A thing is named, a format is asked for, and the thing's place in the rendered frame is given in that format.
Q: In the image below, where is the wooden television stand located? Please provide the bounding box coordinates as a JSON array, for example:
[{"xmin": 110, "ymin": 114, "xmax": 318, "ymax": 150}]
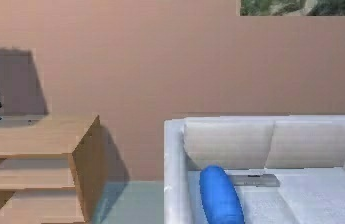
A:
[{"xmin": 0, "ymin": 114, "xmax": 105, "ymax": 224}]

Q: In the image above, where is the white sofa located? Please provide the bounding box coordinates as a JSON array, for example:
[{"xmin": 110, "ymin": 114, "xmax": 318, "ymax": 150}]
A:
[{"xmin": 163, "ymin": 114, "xmax": 345, "ymax": 224}]

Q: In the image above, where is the blue cylinder cushion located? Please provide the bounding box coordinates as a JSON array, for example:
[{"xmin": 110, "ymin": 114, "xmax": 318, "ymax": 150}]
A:
[{"xmin": 198, "ymin": 165, "xmax": 246, "ymax": 224}]

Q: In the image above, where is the grey remote control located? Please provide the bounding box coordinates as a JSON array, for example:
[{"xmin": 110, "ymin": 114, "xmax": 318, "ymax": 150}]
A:
[{"xmin": 228, "ymin": 173, "xmax": 281, "ymax": 188}]

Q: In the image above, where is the green framed picture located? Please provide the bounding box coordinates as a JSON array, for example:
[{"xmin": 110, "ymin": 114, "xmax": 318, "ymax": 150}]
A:
[{"xmin": 239, "ymin": 0, "xmax": 345, "ymax": 17}]

